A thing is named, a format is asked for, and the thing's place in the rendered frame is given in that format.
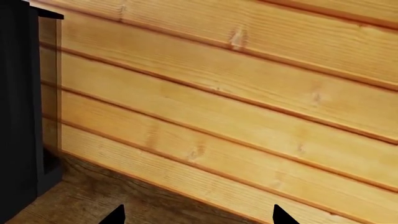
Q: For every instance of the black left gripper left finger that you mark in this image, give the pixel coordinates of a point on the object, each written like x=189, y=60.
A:
x=117, y=217

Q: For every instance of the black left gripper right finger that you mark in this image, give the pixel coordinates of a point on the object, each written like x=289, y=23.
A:
x=281, y=217

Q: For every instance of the black table frame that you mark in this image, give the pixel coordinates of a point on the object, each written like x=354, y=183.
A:
x=18, y=105

